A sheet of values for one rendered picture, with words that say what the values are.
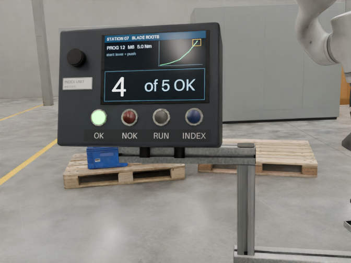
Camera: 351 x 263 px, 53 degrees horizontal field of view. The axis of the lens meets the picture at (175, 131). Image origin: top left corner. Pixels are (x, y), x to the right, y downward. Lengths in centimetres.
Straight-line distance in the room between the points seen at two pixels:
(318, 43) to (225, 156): 45
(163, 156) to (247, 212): 17
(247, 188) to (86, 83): 32
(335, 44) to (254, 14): 565
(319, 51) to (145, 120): 54
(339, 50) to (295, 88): 585
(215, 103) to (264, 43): 605
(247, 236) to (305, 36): 50
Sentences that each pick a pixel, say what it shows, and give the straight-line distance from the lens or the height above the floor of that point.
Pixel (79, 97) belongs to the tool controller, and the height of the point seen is 115.
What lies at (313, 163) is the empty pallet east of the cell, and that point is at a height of 14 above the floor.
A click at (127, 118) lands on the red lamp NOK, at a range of 54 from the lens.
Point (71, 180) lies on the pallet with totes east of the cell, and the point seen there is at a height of 8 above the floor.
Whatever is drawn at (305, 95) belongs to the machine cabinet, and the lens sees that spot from 684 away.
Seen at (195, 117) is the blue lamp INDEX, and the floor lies 112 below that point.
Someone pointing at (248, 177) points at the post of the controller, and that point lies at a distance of 61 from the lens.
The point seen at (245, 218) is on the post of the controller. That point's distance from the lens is 65.
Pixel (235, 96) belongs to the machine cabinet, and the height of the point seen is 50.
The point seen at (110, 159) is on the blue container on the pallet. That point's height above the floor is 23.
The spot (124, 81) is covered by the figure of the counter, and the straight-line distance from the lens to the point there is 56.
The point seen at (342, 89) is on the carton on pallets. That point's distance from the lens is 931.
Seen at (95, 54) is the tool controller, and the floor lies 121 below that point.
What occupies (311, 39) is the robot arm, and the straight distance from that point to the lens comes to 94.
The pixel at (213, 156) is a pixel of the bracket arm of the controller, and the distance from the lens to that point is 61.
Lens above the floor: 120
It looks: 12 degrees down
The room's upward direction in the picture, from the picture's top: 2 degrees counter-clockwise
